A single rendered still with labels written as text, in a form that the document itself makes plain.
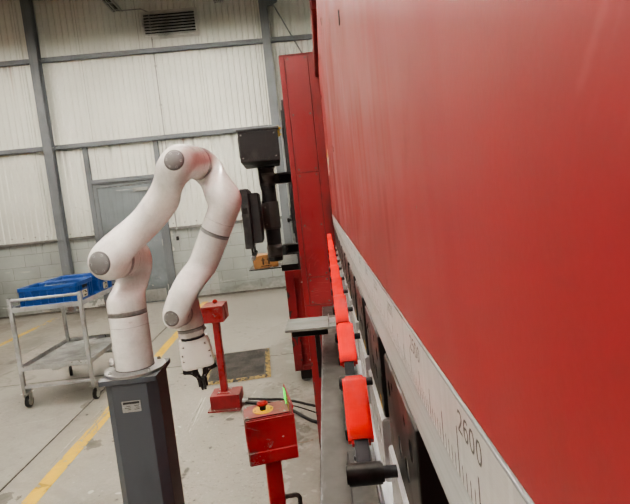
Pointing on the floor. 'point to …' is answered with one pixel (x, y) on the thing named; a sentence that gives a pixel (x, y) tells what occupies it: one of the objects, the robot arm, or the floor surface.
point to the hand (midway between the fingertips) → (203, 382)
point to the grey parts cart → (84, 346)
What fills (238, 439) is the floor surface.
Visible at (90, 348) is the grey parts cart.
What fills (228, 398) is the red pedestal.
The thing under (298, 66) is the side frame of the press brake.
